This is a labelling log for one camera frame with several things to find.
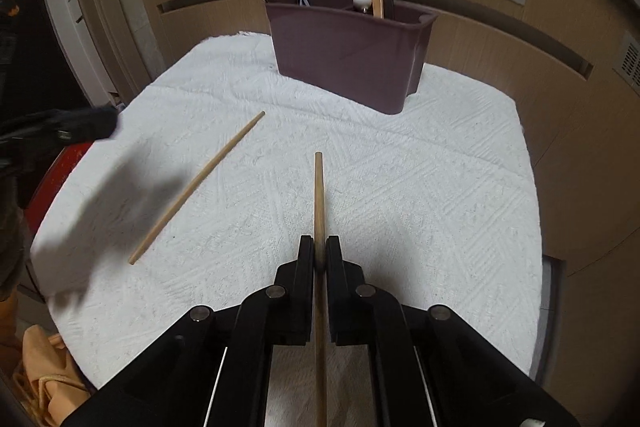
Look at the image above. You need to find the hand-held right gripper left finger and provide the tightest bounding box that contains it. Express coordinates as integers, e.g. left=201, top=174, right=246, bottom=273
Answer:
left=60, top=234, right=316, bottom=427

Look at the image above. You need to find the wooden chopstick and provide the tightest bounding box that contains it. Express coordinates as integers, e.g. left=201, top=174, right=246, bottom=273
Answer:
left=314, top=152, right=328, bottom=427
left=128, top=111, right=266, bottom=266

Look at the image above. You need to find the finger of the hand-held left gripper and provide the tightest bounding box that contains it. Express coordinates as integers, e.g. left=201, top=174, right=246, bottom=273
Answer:
left=0, top=106, right=120, bottom=142

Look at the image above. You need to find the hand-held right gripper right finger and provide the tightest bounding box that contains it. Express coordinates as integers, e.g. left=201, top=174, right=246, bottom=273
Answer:
left=325, top=235, right=581, bottom=427

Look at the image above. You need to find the orange cloth bag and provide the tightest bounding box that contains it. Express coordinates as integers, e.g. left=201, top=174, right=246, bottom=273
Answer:
left=10, top=324, right=98, bottom=427

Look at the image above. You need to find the small grey vent grille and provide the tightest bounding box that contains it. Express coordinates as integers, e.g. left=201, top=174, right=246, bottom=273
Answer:
left=614, top=32, right=640, bottom=88

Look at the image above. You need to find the white textured towel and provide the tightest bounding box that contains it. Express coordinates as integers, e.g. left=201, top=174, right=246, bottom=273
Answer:
left=30, top=32, right=545, bottom=427

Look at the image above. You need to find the purple utensil holder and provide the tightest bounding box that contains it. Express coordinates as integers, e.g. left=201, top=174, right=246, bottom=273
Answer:
left=264, top=0, right=440, bottom=115

